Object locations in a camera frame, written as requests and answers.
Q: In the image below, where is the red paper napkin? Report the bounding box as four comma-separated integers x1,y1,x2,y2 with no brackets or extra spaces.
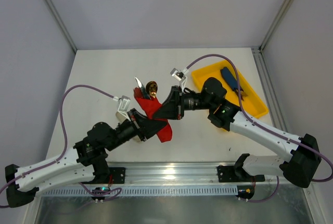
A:
133,86,174,143

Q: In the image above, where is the gold spoon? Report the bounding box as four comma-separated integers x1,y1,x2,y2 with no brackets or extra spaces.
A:
146,81,158,98

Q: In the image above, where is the steak knife patterned handle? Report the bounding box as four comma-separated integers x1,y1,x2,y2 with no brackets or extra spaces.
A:
135,77,151,100

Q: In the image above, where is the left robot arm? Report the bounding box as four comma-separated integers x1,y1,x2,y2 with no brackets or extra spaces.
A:
5,109,168,208

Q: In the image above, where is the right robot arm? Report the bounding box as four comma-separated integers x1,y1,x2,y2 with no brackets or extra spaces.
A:
152,77,322,188

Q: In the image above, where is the yellow plastic bin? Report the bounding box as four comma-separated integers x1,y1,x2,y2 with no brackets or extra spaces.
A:
191,60,268,118

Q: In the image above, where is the left controller board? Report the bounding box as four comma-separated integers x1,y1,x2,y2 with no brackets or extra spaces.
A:
92,187,111,204

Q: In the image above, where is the controller board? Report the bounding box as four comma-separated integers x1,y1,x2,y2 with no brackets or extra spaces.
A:
92,187,111,204
236,185,255,202

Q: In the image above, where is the right controller board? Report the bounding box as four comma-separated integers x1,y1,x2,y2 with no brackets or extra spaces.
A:
236,185,255,202

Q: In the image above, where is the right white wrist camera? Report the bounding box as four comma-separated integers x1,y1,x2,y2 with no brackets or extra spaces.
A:
170,68,188,91

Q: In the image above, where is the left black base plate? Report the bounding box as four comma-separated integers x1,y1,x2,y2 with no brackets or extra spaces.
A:
108,167,126,185

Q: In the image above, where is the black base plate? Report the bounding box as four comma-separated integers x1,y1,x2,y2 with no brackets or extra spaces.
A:
108,167,126,185
216,165,265,182

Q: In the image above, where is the aluminium mounting rail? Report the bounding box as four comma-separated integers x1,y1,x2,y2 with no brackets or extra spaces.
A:
108,162,276,186

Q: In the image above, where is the right side aluminium rail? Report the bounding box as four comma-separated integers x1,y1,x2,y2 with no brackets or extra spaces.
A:
251,47,289,132

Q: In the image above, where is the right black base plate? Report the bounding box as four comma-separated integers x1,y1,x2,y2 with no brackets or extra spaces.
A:
216,165,265,182

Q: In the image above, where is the slotted cable duct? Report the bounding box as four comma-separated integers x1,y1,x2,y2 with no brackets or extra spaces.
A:
42,185,238,197

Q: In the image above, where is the left aluminium frame post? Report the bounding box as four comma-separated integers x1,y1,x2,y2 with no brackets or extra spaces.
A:
43,0,78,54

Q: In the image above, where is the aluminium frame post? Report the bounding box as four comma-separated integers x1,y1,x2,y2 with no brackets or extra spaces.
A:
259,0,294,53
43,0,78,54

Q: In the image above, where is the right aluminium frame post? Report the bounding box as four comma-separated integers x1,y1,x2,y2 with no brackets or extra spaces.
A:
259,0,294,53

